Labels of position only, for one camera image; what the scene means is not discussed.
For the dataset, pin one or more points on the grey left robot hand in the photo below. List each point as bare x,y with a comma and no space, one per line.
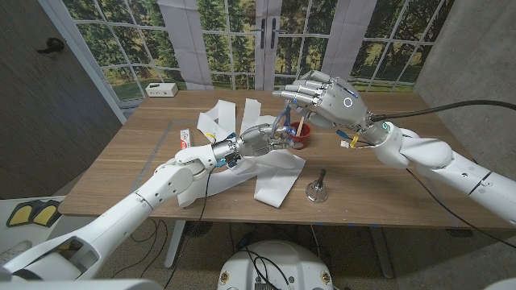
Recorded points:
258,143

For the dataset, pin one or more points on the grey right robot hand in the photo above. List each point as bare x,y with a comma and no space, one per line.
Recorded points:
342,106

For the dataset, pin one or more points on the grey yellow scissors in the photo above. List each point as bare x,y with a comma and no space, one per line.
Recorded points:
278,121

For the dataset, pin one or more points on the white receipt paper strip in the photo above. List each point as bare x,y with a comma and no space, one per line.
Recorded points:
278,181

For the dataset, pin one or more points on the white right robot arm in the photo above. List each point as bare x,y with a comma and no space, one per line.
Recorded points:
451,165

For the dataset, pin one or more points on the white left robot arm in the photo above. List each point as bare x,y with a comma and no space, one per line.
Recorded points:
141,201

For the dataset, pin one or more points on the bamboo toothbrush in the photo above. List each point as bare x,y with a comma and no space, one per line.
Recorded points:
300,125

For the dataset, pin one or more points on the red cup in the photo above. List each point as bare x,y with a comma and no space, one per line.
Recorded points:
304,139

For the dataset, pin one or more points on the white red toothpaste tube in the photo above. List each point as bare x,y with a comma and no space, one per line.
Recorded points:
184,139

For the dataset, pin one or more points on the printed forest window backdrop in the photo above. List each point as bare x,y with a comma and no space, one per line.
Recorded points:
225,48

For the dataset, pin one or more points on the white power strip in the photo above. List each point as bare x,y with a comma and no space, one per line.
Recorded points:
161,89

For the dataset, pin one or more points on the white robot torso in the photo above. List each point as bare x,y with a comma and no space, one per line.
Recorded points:
282,262

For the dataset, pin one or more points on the white table leg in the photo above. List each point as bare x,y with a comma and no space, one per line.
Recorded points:
175,245
382,253

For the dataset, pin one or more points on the white sneaker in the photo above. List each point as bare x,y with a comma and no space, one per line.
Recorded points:
14,249

